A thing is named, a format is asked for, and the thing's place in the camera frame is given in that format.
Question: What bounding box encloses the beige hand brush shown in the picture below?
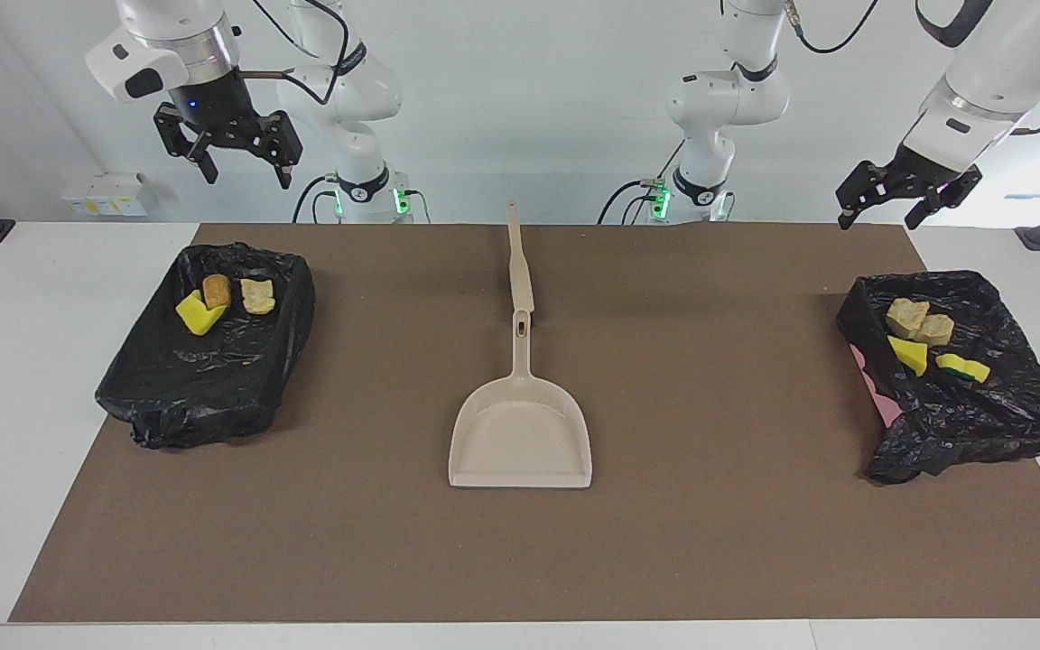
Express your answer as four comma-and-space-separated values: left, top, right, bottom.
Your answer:
506, 200, 536, 315

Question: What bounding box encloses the beige plastic dustpan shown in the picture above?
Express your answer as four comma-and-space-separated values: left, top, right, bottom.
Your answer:
448, 310, 593, 489

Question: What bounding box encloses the striped orange croissant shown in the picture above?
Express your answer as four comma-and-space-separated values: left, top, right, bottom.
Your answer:
915, 313, 956, 348

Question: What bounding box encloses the black plastic trash bag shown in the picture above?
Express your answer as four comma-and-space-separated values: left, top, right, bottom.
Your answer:
836, 270, 1040, 486

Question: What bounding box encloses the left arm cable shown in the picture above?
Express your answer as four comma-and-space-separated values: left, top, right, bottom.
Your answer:
782, 0, 882, 55

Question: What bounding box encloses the black base cable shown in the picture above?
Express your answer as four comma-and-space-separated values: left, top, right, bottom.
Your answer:
598, 140, 685, 227
292, 174, 340, 224

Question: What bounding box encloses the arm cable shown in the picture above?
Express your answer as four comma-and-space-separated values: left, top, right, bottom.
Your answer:
236, 0, 367, 107
782, 0, 882, 55

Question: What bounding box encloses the yellow sponge piece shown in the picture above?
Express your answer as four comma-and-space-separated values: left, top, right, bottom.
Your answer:
887, 336, 930, 377
935, 353, 992, 384
175, 290, 230, 337

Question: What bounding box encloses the black bag-covered bin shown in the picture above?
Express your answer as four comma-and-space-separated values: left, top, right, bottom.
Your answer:
96, 242, 317, 450

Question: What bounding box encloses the pink plastic bin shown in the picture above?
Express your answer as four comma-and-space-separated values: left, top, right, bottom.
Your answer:
850, 341, 905, 430

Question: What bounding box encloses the white wall box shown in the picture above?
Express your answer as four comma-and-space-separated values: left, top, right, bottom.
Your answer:
61, 172, 149, 218

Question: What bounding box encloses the brown table mat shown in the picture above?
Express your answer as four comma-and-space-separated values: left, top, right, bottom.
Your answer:
10, 223, 1040, 624

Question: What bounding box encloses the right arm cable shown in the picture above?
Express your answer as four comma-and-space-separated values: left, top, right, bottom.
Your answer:
236, 0, 367, 107

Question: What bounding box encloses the pale flaky pastry piece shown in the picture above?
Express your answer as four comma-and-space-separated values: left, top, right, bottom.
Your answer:
240, 278, 277, 316
886, 299, 932, 341

